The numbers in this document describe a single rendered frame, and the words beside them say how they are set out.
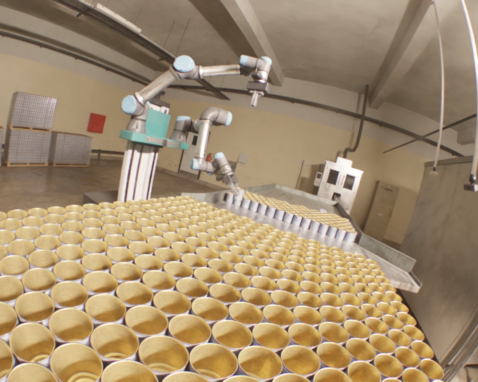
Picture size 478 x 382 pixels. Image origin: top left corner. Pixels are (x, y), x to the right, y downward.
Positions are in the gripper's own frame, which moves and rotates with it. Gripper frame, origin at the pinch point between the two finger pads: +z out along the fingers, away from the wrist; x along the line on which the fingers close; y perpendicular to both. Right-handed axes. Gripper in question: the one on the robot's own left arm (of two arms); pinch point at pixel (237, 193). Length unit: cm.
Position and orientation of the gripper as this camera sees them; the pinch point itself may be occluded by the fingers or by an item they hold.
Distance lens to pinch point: 148.0
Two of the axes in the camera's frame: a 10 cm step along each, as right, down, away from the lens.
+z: 4.6, 8.8, -1.2
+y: 8.1, -4.7, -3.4
